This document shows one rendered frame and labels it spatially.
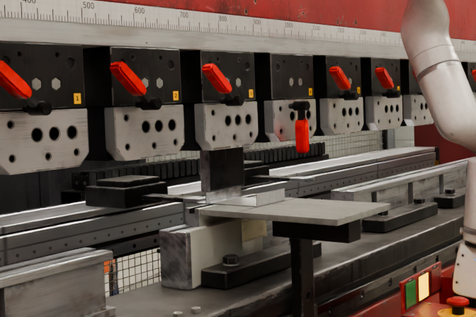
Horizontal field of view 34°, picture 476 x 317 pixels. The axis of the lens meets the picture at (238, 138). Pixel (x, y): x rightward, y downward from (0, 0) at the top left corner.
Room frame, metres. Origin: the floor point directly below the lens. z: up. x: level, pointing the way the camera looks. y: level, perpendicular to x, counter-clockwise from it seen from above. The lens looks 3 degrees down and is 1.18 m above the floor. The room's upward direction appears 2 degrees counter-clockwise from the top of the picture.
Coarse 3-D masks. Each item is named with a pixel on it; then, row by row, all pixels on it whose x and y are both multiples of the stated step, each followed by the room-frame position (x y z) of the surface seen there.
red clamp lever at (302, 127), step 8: (296, 104) 1.44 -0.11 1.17; (304, 104) 1.43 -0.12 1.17; (304, 112) 1.44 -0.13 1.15; (296, 120) 1.44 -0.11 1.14; (304, 120) 1.43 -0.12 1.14; (296, 128) 1.44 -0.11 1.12; (304, 128) 1.43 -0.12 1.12; (296, 136) 1.44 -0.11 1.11; (304, 136) 1.43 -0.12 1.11; (296, 144) 1.44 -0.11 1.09; (304, 144) 1.43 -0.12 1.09; (304, 152) 1.43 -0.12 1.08
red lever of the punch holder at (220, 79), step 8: (208, 64) 1.22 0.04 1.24; (208, 72) 1.22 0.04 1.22; (216, 72) 1.22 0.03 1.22; (216, 80) 1.23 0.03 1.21; (224, 80) 1.24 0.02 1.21; (216, 88) 1.25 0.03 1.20; (224, 88) 1.24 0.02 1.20; (232, 96) 1.26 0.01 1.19; (240, 96) 1.26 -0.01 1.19; (232, 104) 1.27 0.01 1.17; (240, 104) 1.26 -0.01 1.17
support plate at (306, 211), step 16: (208, 208) 1.28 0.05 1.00; (224, 208) 1.27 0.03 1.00; (240, 208) 1.27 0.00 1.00; (256, 208) 1.26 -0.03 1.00; (272, 208) 1.25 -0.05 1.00; (288, 208) 1.25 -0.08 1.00; (304, 208) 1.24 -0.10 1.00; (320, 208) 1.23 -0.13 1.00; (336, 208) 1.23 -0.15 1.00; (352, 208) 1.22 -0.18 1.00; (368, 208) 1.22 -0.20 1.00; (384, 208) 1.24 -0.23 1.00; (320, 224) 1.14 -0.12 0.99; (336, 224) 1.12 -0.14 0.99
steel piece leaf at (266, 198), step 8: (264, 192) 1.29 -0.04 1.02; (272, 192) 1.31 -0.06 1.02; (280, 192) 1.33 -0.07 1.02; (232, 200) 1.35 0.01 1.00; (240, 200) 1.35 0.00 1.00; (248, 200) 1.35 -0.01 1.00; (256, 200) 1.27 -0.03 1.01; (264, 200) 1.29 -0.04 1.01; (272, 200) 1.31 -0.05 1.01; (280, 200) 1.33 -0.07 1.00
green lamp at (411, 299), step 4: (408, 284) 1.39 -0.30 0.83; (412, 284) 1.41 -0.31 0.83; (408, 288) 1.39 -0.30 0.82; (412, 288) 1.41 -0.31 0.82; (408, 292) 1.39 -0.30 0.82; (412, 292) 1.41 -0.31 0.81; (408, 296) 1.39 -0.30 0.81; (412, 296) 1.41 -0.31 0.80; (408, 300) 1.39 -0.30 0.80; (412, 300) 1.41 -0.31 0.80; (408, 304) 1.39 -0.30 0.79; (412, 304) 1.40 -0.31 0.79
